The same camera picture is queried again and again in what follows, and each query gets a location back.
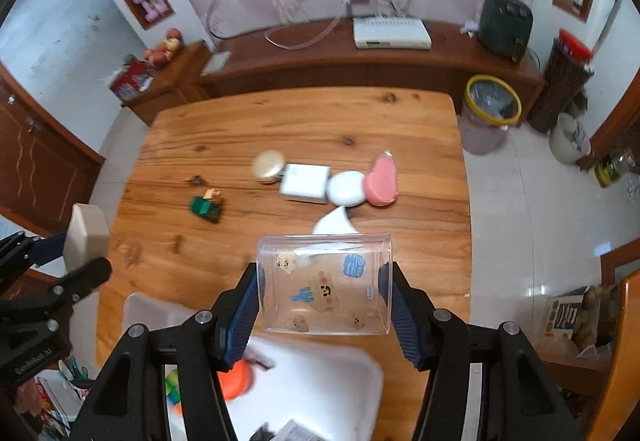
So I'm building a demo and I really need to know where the white square charger block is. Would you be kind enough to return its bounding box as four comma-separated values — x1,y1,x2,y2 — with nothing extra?
279,164,331,204

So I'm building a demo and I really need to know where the orange round disc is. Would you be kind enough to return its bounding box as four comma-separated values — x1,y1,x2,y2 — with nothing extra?
217,359,253,402

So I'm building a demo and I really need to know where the wooden chair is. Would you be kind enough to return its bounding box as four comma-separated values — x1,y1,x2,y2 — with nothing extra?
535,239,640,440

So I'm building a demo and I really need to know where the pink bin yellow rim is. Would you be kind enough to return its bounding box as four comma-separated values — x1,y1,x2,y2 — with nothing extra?
458,75,522,156

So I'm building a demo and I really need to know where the colourful rubik cube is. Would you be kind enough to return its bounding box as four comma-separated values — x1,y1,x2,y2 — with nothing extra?
164,366,182,416

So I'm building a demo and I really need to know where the white bucket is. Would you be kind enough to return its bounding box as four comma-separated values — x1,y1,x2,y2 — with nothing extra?
549,112,591,164

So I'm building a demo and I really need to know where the pink heart-shaped case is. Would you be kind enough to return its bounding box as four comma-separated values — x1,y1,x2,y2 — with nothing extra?
362,150,399,207

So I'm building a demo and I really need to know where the beige block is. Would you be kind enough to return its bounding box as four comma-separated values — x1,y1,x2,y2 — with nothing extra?
63,204,111,274

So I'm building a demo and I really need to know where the fruit pile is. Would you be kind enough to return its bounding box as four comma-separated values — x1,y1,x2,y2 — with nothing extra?
143,28,183,69

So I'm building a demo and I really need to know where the white cable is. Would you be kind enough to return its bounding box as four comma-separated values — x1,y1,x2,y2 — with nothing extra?
262,0,352,51

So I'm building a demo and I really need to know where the white plastic storage bin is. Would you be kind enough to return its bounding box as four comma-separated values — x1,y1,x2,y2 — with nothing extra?
121,291,385,441

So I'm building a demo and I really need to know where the white handheld scanner device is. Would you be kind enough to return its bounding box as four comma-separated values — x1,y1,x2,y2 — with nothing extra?
312,206,358,235

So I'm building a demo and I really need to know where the dark green air fryer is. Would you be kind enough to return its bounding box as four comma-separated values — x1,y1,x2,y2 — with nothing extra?
477,0,534,63

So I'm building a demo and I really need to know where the white egg-shaped device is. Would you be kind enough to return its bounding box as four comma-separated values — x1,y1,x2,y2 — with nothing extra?
326,170,366,208

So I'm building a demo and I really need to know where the dark wicker basket red lid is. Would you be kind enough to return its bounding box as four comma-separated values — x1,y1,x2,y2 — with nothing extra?
527,29,593,134

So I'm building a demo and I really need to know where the clear plastic sticker box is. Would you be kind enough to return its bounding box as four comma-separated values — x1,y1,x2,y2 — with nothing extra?
256,234,393,336

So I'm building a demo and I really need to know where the small wooden side cabinet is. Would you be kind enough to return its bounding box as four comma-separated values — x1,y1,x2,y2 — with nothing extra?
120,41,212,126

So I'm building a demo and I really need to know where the white router box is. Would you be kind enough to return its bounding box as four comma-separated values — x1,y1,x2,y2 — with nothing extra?
352,16,432,50

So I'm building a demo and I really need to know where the gold round compact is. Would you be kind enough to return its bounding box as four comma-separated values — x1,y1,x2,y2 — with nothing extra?
252,149,286,184

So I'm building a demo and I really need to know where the red gift box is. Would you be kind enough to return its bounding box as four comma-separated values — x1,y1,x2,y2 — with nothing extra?
107,60,153,102

